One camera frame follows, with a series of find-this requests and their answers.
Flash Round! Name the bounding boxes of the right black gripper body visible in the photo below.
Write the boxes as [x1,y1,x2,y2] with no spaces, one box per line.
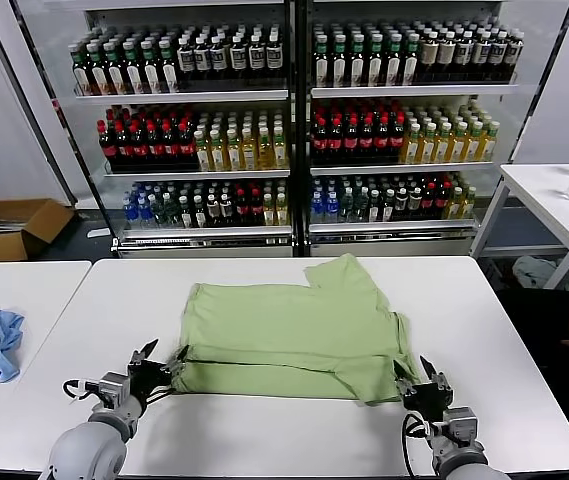
[401,379,455,418]

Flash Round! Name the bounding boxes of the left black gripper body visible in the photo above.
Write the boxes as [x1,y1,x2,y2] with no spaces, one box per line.
[127,359,176,402]

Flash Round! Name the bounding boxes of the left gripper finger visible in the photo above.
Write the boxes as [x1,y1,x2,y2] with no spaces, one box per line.
[160,343,191,378]
[127,338,160,372]

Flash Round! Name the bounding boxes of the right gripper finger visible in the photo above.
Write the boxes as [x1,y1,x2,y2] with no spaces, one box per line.
[391,357,416,398]
[418,353,454,395]

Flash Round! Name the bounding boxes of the light green polo shirt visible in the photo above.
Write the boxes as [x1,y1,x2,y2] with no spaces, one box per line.
[171,252,423,407]

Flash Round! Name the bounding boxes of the person black trousers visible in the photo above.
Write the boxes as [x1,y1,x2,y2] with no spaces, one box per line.
[493,287,569,451]

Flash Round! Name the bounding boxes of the grey-blue cloth bundle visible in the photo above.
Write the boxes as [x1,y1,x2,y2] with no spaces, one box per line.
[511,254,569,291]

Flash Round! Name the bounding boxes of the cola bottle red cap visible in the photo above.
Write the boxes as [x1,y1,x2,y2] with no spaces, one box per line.
[421,182,437,221]
[96,119,117,162]
[435,182,451,221]
[129,121,147,162]
[233,189,249,227]
[374,116,392,156]
[327,118,344,157]
[177,121,196,162]
[311,118,329,157]
[389,116,407,156]
[161,121,179,162]
[145,121,163,162]
[247,189,263,226]
[358,117,376,157]
[114,120,132,162]
[342,117,360,157]

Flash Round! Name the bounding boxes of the white side table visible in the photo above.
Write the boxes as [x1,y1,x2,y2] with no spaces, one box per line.
[468,162,569,291]

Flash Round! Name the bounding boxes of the white beverage display cabinet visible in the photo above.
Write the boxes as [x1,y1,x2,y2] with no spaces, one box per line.
[71,0,301,259]
[299,0,524,259]

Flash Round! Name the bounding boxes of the dark tea bottle green cap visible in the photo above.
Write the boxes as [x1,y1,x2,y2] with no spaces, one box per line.
[348,34,368,87]
[158,39,178,93]
[141,40,161,94]
[123,41,143,94]
[366,34,386,87]
[330,34,349,88]
[384,33,403,86]
[312,34,331,88]
[401,33,421,86]
[105,42,125,95]
[88,43,108,95]
[70,43,91,95]

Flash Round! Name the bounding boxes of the dark bottle blue-white label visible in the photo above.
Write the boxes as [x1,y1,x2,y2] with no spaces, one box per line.
[265,32,284,89]
[489,31,508,82]
[176,36,196,90]
[505,32,524,81]
[210,35,229,90]
[247,33,267,90]
[455,31,474,83]
[472,31,491,82]
[228,34,248,90]
[193,36,212,90]

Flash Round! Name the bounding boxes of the dark bottle beige label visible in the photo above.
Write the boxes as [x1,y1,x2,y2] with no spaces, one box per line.
[437,30,457,83]
[419,30,439,84]

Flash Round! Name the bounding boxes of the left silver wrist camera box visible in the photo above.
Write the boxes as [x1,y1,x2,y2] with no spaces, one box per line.
[97,370,133,401]

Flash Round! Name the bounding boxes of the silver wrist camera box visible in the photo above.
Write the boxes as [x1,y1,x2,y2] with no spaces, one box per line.
[97,370,133,401]
[441,405,480,441]

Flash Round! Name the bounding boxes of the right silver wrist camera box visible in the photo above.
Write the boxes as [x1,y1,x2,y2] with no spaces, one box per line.
[441,405,480,441]

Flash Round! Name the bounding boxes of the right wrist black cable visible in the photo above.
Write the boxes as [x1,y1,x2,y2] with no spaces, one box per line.
[401,412,438,471]

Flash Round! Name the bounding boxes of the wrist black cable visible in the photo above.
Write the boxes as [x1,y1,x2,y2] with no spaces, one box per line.
[62,378,101,401]
[401,412,438,471]

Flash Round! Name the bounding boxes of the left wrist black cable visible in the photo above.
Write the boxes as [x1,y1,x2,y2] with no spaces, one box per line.
[62,378,101,401]

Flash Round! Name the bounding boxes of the glass cabinet door black frame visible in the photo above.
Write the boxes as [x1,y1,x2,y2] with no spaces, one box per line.
[508,0,569,166]
[0,0,118,241]

